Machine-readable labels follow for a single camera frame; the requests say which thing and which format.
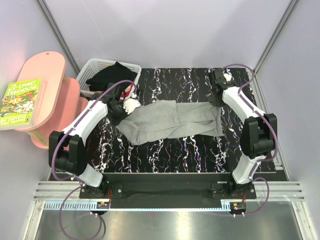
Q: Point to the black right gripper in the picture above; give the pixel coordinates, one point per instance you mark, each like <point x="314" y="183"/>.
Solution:
<point x="214" y="103"/>

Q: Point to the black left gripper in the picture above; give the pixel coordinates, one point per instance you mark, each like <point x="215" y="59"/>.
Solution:
<point x="117" y="121"/>

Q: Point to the grey t shirt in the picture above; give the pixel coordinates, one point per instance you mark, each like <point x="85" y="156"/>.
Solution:
<point x="168" y="119"/>

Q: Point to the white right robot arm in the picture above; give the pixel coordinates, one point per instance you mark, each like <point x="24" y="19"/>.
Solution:
<point x="258" y="138"/>

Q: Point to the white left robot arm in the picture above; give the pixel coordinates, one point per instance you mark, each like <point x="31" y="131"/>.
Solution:
<point x="67" y="151"/>

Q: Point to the red and beige clothes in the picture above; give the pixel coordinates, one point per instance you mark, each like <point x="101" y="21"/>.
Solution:
<point x="127" y="93"/>

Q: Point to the black t shirt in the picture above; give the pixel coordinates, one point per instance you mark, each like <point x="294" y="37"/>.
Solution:
<point x="110" y="75"/>

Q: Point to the pink tiered wooden shelf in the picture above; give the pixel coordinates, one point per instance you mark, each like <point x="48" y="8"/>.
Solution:
<point x="61" y="102"/>

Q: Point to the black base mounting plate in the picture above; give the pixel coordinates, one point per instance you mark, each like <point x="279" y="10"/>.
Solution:
<point x="166" y="191"/>

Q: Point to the left orange connector board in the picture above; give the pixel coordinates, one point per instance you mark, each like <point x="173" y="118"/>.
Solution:
<point x="103" y="205"/>

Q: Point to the orange connector board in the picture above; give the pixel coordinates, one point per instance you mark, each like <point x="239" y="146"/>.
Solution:
<point x="238" y="206"/>
<point x="103" y="205"/>

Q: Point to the green treehouse book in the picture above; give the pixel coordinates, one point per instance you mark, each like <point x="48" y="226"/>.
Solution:
<point x="20" y="104"/>

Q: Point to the right orange connector board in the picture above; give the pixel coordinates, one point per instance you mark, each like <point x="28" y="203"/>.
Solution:
<point x="238" y="206"/>

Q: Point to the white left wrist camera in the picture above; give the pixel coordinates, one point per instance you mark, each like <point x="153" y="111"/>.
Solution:
<point x="130" y="103"/>

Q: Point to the aluminium frame rail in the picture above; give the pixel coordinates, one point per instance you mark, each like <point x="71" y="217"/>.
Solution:
<point x="54" y="190"/>

